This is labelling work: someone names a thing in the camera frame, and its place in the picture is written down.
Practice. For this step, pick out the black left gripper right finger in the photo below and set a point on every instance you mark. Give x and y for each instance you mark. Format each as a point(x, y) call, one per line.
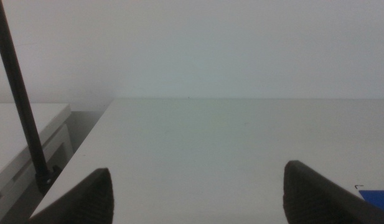
point(316, 199)

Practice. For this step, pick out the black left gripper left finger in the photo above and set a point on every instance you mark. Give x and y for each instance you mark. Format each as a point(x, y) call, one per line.
point(89, 202)

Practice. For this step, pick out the blue rectangular mat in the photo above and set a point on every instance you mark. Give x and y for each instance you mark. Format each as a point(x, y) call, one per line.
point(378, 199)

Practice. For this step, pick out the black pole clamp base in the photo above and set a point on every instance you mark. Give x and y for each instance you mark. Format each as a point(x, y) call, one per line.
point(46, 180)

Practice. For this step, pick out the white side cabinet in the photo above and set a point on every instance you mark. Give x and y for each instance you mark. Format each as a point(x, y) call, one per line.
point(11, 137)

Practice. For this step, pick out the black slanted stand pole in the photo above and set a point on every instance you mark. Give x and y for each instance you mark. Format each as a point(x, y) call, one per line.
point(19, 93)

